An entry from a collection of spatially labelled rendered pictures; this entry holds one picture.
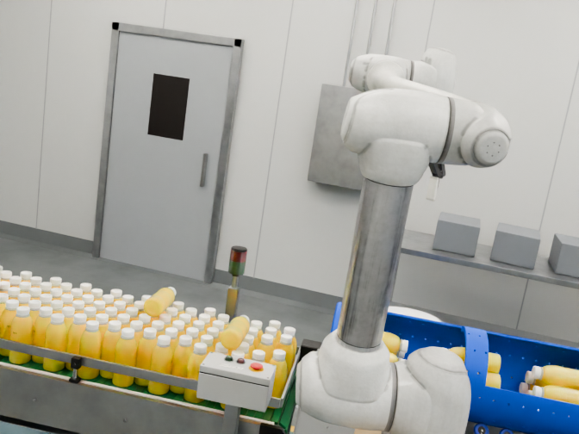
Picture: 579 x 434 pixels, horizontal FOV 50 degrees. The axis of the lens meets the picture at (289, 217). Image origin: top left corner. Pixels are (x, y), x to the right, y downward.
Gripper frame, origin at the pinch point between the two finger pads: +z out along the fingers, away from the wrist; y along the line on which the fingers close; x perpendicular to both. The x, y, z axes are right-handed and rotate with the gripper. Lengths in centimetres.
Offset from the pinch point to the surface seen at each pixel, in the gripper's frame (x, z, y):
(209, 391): -16, 60, 50
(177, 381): -35, 66, 51
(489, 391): 24, 52, -19
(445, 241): -163, 61, -220
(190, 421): -29, 77, 48
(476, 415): 22, 62, -19
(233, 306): -72, 59, 10
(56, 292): -88, 54, 73
